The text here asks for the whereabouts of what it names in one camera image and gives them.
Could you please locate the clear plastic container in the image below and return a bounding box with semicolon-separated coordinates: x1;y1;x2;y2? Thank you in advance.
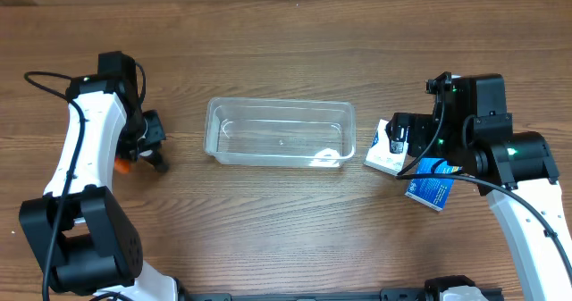
204;97;356;168

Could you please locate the orange Redoxon tube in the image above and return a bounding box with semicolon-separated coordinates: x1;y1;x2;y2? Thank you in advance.
114;157;130;174

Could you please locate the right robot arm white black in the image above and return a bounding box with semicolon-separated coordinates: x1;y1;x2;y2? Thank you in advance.
385;71;571;300

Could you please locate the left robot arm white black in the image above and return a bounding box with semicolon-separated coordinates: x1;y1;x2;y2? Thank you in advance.
19;51;189;301

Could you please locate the blue medicine box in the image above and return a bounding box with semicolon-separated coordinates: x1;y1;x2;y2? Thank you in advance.
405;158;460;212

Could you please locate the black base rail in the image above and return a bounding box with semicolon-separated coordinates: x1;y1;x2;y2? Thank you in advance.
178;287;505;301

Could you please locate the white Hansaplast plaster box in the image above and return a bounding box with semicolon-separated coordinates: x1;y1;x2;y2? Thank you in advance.
364;120;408;176

